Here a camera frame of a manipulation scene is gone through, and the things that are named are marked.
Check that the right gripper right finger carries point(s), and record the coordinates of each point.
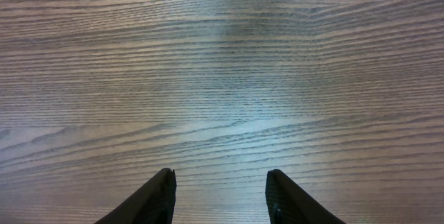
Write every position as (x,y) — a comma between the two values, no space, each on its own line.
(288,203)

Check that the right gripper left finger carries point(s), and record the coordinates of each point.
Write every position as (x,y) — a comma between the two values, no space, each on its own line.
(152,203)

